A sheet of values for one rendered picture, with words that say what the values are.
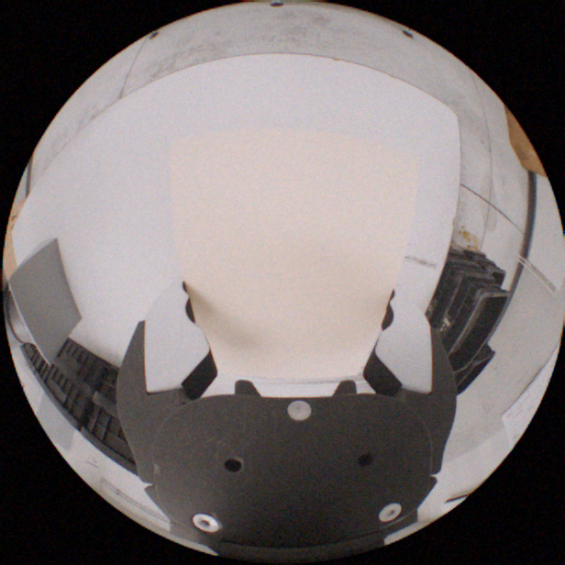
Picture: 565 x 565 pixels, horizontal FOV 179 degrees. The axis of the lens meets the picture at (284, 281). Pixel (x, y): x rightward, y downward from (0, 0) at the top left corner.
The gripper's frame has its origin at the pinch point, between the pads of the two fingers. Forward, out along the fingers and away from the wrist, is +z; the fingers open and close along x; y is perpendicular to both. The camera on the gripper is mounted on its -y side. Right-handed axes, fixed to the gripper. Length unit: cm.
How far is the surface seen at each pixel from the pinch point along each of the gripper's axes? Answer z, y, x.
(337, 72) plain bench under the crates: 5.3, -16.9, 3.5
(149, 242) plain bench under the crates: 5.3, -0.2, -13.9
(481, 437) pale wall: -48, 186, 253
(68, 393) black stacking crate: -11, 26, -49
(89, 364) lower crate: 1, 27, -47
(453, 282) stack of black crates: 28, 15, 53
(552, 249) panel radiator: 23, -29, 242
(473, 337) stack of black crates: 22, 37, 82
